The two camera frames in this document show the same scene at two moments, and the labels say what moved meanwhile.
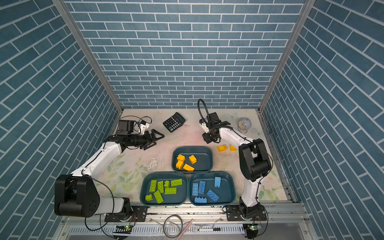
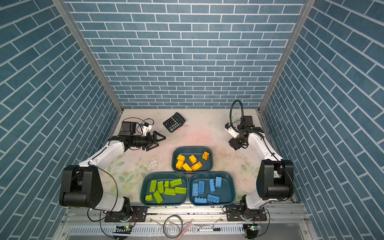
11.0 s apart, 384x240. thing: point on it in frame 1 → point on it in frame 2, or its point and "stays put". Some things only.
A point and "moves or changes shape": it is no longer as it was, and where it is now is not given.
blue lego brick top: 200,200 stays put
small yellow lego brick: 192,159 stays put
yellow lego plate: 222,148 → 196,166
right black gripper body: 209,137 → 237,142
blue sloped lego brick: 217,181 stays put
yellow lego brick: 188,167 stays put
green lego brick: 160,186 stays put
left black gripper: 149,140 stays put
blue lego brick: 213,195 moves or changes shape
